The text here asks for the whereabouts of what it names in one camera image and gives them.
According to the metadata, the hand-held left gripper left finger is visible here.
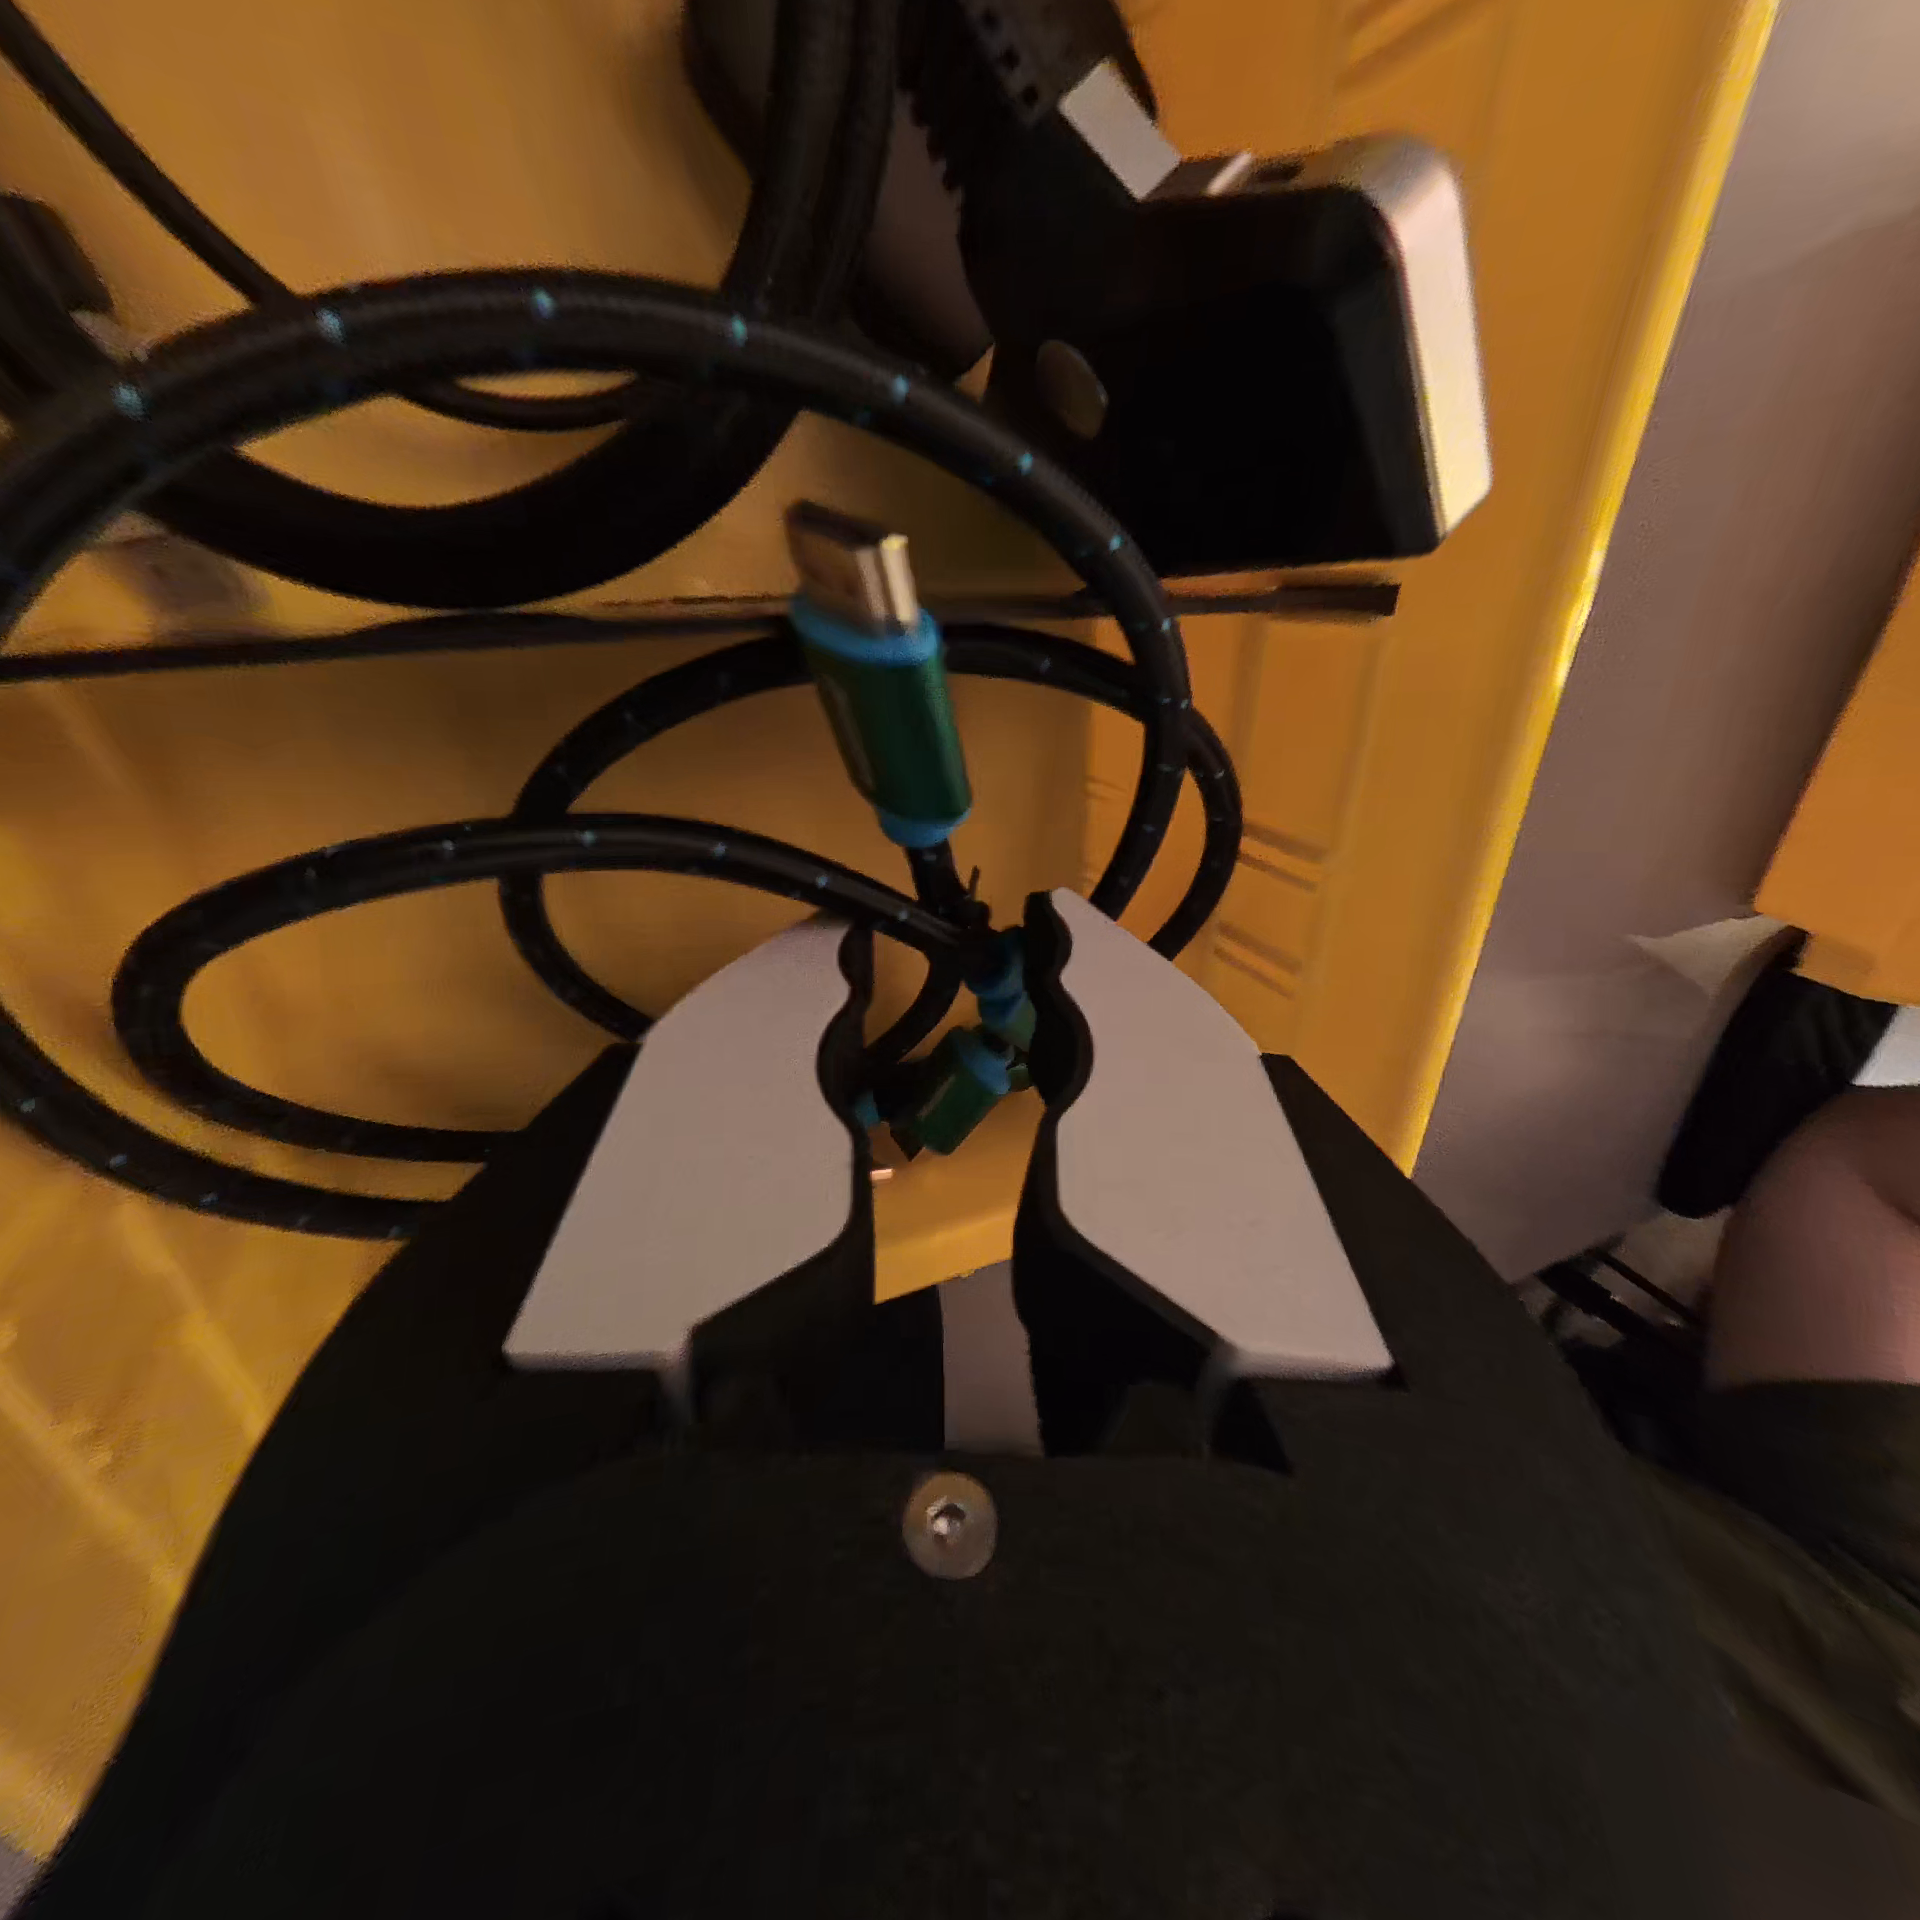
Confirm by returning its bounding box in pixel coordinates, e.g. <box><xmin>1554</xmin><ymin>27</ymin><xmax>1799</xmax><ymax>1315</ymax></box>
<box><xmin>504</xmin><ymin>915</ymin><xmax>881</xmax><ymax>1463</ymax></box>

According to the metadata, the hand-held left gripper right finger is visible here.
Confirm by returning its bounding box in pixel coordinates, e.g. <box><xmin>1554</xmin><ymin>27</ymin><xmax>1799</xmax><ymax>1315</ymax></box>
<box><xmin>1011</xmin><ymin>888</ymin><xmax>1396</xmax><ymax>1463</ymax></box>

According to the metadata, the yellow divided plastic bin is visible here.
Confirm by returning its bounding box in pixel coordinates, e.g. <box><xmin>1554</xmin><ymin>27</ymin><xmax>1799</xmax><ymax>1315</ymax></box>
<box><xmin>1753</xmin><ymin>646</ymin><xmax>1920</xmax><ymax>1008</ymax></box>

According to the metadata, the thin black green-plug cable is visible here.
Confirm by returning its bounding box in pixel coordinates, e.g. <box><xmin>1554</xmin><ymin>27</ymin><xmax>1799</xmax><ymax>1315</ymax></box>
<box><xmin>0</xmin><ymin>815</ymin><xmax>975</xmax><ymax>1248</ymax></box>

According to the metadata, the thick braided HDMI cable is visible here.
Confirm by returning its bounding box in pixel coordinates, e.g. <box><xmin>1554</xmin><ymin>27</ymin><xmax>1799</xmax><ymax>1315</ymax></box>
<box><xmin>0</xmin><ymin>271</ymin><xmax>1252</xmax><ymax>1163</ymax></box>

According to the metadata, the black USB-C adapter dongle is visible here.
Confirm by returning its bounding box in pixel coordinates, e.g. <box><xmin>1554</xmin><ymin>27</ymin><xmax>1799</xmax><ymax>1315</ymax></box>
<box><xmin>959</xmin><ymin>132</ymin><xmax>1496</xmax><ymax>580</ymax></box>

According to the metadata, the black clothing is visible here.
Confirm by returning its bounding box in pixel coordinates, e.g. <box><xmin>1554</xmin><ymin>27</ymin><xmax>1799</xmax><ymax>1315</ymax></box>
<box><xmin>1647</xmin><ymin>1378</ymin><xmax>1920</xmax><ymax>1817</ymax></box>

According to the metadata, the black bin divider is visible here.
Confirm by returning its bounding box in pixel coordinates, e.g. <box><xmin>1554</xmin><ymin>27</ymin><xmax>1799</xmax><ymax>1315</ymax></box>
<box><xmin>0</xmin><ymin>577</ymin><xmax>1404</xmax><ymax>686</ymax></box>

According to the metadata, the plain black coiled cable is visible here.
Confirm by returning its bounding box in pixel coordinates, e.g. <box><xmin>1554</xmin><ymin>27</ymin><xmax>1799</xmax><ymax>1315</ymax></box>
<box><xmin>0</xmin><ymin>0</ymin><xmax>1254</xmax><ymax>615</ymax></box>

